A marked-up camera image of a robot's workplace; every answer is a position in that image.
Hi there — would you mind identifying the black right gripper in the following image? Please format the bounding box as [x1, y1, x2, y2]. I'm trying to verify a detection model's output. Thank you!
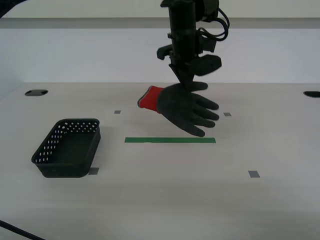
[156, 31, 201, 91]

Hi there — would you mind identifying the red and black work glove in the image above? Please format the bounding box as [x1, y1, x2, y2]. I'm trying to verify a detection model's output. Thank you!
[137, 81, 221, 138]

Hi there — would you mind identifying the black perforated plastic basket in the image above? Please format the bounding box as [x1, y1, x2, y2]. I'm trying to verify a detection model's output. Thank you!
[31, 118, 102, 179]

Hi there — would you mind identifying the green tape strip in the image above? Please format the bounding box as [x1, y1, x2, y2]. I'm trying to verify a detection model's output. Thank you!
[124, 137, 216, 145]

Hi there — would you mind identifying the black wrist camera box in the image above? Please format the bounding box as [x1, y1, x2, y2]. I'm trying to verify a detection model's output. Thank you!
[193, 54, 223, 77]

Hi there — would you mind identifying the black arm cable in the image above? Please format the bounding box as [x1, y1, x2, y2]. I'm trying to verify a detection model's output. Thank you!
[196, 8, 230, 42]

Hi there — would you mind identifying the black floor cable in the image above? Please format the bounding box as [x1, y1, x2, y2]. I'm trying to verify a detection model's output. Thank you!
[0, 219, 46, 240]

